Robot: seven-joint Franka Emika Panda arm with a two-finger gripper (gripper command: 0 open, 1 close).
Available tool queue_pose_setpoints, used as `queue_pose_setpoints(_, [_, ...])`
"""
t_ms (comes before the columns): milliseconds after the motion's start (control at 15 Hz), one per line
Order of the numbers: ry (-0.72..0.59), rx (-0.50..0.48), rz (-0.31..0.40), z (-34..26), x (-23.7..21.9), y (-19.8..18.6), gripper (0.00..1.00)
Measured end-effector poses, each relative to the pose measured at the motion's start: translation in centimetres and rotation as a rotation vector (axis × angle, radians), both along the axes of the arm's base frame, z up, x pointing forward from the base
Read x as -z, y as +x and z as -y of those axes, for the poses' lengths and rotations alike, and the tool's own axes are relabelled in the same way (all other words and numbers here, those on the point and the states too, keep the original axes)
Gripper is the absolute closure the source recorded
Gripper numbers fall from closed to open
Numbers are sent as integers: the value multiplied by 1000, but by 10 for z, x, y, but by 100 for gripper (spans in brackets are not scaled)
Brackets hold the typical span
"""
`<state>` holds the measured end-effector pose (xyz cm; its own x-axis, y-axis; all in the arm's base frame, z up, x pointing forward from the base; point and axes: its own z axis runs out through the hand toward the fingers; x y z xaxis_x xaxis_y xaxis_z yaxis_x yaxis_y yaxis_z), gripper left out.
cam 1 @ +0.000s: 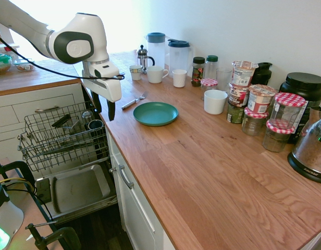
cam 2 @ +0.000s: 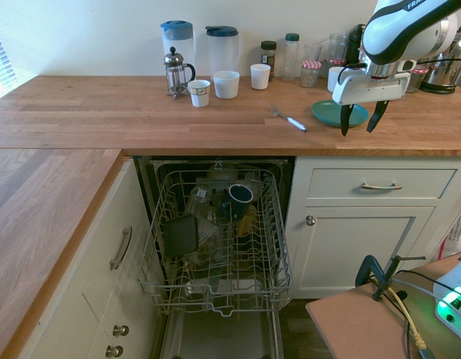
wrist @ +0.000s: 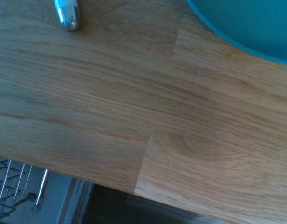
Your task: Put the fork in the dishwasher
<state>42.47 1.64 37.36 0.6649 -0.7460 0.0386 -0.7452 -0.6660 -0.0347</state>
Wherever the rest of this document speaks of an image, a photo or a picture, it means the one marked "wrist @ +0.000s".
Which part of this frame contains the silver metal fork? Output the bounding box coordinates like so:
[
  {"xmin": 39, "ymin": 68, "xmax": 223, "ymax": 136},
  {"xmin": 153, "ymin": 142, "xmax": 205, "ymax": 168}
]
[{"xmin": 53, "ymin": 0, "xmax": 82, "ymax": 32}]

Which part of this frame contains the wire dishwasher rack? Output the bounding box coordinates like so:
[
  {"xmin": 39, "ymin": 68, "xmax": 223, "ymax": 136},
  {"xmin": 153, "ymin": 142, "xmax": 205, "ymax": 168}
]
[{"xmin": 0, "ymin": 156, "xmax": 50, "ymax": 224}]

